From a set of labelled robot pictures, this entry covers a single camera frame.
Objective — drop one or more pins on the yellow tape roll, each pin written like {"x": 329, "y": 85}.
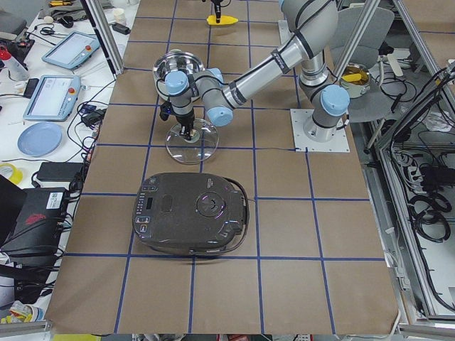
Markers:
{"x": 11, "y": 173}

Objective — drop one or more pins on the upper blue teach pendant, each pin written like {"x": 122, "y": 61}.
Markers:
{"x": 72, "y": 51}

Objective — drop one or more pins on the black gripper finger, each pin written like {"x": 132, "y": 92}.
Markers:
{"x": 218, "y": 11}

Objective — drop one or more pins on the black rice cooker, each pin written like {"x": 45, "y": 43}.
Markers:
{"x": 191, "y": 214}

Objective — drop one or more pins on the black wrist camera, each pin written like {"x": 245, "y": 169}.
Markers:
{"x": 166, "y": 110}

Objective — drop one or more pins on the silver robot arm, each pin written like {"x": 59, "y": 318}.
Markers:
{"x": 311, "y": 24}

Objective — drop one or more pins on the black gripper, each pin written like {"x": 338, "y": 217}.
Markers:
{"x": 185, "y": 121}

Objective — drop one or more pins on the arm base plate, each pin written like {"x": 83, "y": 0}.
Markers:
{"x": 285, "y": 33}
{"x": 309, "y": 137}

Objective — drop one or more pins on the yellow toy corn cob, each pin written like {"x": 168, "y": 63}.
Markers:
{"x": 223, "y": 20}

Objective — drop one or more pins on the steel bowl with yellow items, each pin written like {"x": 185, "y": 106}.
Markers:
{"x": 356, "y": 80}

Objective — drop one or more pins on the blue teach pendant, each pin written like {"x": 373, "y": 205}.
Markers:
{"x": 53, "y": 98}
{"x": 72, "y": 51}

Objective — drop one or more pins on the light blue plate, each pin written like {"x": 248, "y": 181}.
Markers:
{"x": 40, "y": 139}

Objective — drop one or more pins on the black power adapter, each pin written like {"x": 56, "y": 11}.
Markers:
{"x": 58, "y": 171}

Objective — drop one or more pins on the pale green electric pot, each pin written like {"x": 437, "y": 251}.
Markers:
{"x": 174, "y": 60}

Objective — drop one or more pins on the black smartphone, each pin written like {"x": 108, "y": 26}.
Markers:
{"x": 30, "y": 87}

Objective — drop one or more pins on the lower blue teach pendant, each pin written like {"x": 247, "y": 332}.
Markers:
{"x": 53, "y": 98}

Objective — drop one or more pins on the white paper cup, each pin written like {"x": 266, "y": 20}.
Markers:
{"x": 119, "y": 16}

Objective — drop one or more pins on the glass pot lid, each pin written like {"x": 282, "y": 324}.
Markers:
{"x": 201, "y": 147}

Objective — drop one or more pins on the aluminium frame post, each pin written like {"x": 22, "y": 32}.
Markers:
{"x": 97, "y": 18}

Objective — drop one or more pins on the white spray bottle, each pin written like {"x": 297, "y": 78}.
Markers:
{"x": 15, "y": 68}

